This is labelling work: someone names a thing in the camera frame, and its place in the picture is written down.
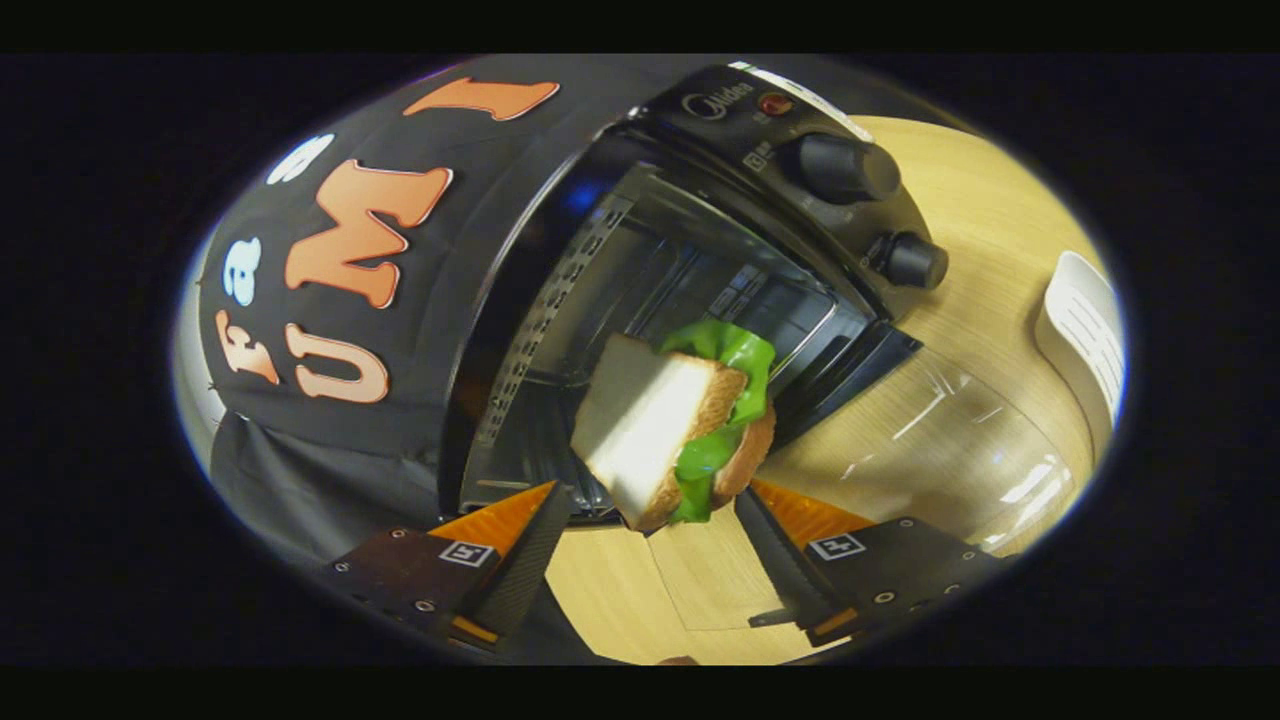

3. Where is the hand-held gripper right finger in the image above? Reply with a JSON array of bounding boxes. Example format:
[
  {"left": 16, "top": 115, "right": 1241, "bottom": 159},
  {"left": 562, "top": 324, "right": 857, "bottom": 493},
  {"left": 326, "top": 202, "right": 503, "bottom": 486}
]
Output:
[{"left": 735, "top": 478, "right": 1011, "bottom": 646}]

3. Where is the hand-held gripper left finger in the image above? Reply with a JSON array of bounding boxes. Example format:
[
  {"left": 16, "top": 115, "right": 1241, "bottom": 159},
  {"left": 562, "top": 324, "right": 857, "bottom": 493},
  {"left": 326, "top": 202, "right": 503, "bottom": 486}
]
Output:
[{"left": 325, "top": 482, "right": 573, "bottom": 651}]

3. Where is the lettuce sandwich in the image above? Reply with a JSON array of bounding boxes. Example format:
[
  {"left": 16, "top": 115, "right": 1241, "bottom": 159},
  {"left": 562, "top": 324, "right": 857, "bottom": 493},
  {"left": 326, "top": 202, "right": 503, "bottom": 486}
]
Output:
[{"left": 570, "top": 320, "right": 779, "bottom": 533}]

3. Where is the black toaster oven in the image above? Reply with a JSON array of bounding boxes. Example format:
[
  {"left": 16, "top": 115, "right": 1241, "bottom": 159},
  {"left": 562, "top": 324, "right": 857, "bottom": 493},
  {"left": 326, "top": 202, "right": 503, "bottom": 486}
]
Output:
[{"left": 440, "top": 62, "right": 1081, "bottom": 633}]

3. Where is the white pop-up toaster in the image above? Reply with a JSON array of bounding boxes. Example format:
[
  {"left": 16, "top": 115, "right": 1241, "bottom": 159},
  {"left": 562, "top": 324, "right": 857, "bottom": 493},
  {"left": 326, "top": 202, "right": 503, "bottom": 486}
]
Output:
[{"left": 1035, "top": 250, "right": 1127, "bottom": 466}]

